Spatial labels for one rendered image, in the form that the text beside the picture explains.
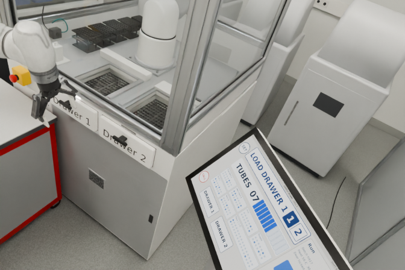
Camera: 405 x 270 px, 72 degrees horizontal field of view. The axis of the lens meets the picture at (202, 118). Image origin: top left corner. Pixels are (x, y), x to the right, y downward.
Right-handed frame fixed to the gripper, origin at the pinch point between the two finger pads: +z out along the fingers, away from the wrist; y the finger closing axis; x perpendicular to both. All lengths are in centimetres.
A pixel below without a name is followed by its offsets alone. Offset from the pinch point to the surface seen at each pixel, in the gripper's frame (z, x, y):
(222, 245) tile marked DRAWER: -12, -83, -10
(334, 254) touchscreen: -31, -105, -4
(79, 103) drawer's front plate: -0.9, -2.1, 8.4
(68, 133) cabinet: 24.7, 8.5, 4.8
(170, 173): 7, -52, 9
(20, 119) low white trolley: 12.6, 21.9, -7.3
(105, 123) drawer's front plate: 0.4, -17.3, 8.1
